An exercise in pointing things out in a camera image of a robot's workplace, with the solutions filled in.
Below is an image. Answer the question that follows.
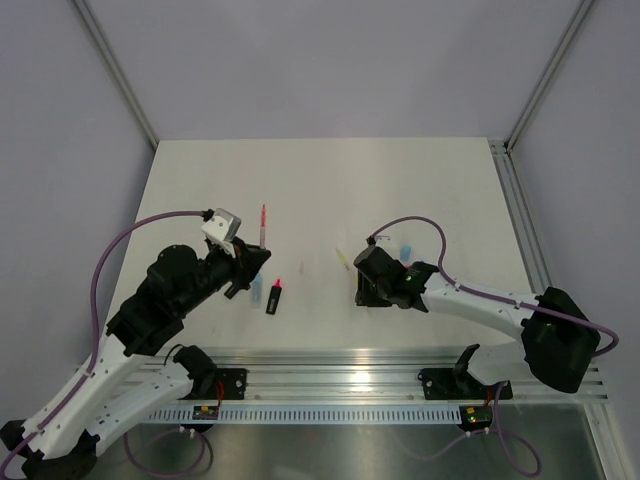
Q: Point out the aluminium frame post left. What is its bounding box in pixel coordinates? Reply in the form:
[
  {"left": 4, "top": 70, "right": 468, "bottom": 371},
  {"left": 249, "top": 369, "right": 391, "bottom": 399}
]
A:
[{"left": 70, "top": 0, "right": 160, "bottom": 151}]

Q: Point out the light blue cap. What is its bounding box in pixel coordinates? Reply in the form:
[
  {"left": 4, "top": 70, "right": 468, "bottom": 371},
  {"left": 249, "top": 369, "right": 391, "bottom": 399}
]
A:
[{"left": 400, "top": 245, "right": 412, "bottom": 262}]

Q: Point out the thin red pen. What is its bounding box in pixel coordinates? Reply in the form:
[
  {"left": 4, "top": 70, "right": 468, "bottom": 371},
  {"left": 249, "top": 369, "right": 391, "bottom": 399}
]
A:
[{"left": 259, "top": 204, "right": 267, "bottom": 250}]

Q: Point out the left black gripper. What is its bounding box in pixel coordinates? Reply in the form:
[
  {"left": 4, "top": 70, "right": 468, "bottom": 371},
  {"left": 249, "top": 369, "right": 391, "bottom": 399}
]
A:
[{"left": 177, "top": 236, "right": 272, "bottom": 316}]

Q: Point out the light blue highlighter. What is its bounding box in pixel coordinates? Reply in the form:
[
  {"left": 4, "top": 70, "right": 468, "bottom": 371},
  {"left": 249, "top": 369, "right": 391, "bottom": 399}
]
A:
[{"left": 250, "top": 272, "right": 263, "bottom": 308}]

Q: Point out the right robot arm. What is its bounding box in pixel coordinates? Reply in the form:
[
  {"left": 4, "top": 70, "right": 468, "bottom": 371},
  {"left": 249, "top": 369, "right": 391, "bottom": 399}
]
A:
[{"left": 354, "top": 245, "right": 600, "bottom": 396}]

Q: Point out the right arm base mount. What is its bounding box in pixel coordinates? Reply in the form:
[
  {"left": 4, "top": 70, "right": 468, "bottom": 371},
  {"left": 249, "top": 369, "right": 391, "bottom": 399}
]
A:
[{"left": 417, "top": 368, "right": 498, "bottom": 432}]

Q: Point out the aluminium mounting rail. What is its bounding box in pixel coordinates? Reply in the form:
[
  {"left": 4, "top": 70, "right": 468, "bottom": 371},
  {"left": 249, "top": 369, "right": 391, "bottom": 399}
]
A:
[{"left": 112, "top": 347, "right": 609, "bottom": 404}]

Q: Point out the aluminium frame post right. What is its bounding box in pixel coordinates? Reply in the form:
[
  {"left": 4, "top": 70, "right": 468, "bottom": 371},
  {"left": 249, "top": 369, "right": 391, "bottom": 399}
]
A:
[{"left": 504, "top": 0, "right": 599, "bottom": 154}]

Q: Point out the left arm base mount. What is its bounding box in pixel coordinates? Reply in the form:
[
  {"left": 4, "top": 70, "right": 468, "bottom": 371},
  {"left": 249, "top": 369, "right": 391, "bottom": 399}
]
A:
[{"left": 189, "top": 367, "right": 249, "bottom": 436}]

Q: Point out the yellow highlighter pen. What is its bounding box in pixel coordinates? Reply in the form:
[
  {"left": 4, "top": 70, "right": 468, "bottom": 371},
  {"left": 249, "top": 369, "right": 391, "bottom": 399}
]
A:
[{"left": 335, "top": 247, "right": 352, "bottom": 274}]

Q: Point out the white slotted cable duct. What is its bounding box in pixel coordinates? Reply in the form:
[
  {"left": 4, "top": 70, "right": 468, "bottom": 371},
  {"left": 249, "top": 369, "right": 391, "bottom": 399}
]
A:
[{"left": 145, "top": 404, "right": 462, "bottom": 425}]

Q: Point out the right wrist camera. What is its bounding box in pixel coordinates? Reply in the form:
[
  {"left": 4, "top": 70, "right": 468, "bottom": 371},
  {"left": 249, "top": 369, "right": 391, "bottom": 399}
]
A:
[{"left": 366, "top": 234, "right": 393, "bottom": 246}]

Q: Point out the black pink highlighter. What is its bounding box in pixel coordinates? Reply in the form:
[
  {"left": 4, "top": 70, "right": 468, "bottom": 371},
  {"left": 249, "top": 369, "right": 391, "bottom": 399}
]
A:
[{"left": 265, "top": 278, "right": 282, "bottom": 315}]

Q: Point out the aluminium frame post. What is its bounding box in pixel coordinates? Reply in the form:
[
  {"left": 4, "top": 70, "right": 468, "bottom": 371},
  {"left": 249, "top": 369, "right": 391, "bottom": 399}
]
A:
[
  {"left": 70, "top": 0, "right": 160, "bottom": 151},
  {"left": 504, "top": 0, "right": 599, "bottom": 154}
]

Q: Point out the aluminium side rail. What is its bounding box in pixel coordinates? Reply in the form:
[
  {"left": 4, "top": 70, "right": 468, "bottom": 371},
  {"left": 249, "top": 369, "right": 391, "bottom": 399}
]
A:
[{"left": 489, "top": 140, "right": 552, "bottom": 293}]

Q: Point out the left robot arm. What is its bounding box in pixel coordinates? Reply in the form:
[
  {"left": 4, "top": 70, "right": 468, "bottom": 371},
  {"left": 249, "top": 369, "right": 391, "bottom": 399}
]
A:
[{"left": 1, "top": 239, "right": 271, "bottom": 479}]

